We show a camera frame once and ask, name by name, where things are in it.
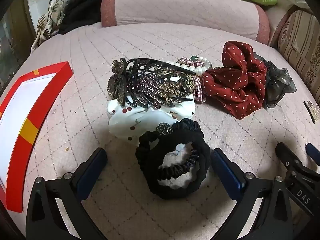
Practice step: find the red polka dot scrunchie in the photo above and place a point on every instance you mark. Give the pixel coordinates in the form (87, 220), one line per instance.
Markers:
(232, 85)

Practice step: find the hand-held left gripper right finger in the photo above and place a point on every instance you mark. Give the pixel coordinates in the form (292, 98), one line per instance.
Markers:
(228, 172)

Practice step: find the thick black scrunchie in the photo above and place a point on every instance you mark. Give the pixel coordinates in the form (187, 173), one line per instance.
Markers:
(201, 165)

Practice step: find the white cherry print scrunchie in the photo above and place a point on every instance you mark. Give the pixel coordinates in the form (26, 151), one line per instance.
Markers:
(125, 120)

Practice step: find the pale pink cushion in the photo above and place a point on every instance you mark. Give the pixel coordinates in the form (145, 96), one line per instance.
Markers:
(277, 22)

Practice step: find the pink bolster pillow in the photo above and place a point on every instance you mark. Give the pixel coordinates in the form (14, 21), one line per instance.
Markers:
(175, 5)

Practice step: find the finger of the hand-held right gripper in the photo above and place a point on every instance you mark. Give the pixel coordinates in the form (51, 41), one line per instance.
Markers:
(313, 152)
(287, 156)

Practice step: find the black cloth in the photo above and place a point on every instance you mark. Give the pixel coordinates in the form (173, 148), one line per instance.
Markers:
(77, 15)

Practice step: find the red plaid scrunchie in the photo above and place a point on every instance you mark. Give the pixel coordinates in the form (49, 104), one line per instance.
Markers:
(198, 93)

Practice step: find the beige striped blanket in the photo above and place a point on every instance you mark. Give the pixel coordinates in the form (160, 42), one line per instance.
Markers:
(300, 42)

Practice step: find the pink quilted bed cover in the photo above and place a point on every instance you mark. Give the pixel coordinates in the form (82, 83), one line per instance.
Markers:
(87, 60)

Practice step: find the red cardboard box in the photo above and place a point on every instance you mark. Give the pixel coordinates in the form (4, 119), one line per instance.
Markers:
(27, 127)

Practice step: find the black sheer organza scrunchie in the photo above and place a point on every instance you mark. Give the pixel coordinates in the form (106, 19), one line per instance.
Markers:
(277, 82)

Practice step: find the leopard print cloth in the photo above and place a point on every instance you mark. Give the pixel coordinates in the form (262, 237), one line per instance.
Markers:
(51, 17)

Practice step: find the dark wooden cabinet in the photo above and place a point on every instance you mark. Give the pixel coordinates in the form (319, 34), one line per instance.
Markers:
(15, 35)

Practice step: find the small gold hair clip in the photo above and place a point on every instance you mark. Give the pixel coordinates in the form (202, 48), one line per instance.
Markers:
(312, 110)

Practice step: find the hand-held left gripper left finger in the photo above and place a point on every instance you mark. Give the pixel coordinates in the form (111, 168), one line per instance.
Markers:
(92, 170)

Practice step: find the black rhinestone hair clip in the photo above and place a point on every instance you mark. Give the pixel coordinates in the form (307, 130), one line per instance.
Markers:
(150, 85)

